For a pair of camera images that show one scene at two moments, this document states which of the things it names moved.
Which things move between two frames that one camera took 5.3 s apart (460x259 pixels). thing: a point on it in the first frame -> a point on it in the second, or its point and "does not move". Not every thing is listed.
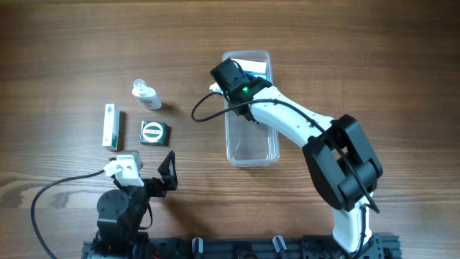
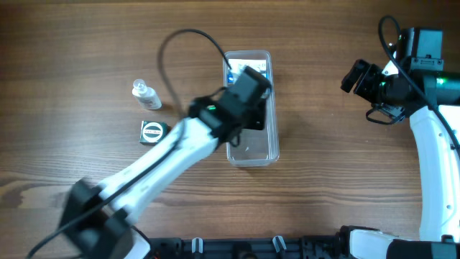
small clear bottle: (146, 96) does not move
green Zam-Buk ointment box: (154, 132) does not move
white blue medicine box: (255, 68) does not move
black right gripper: (259, 83) -> (361, 79)
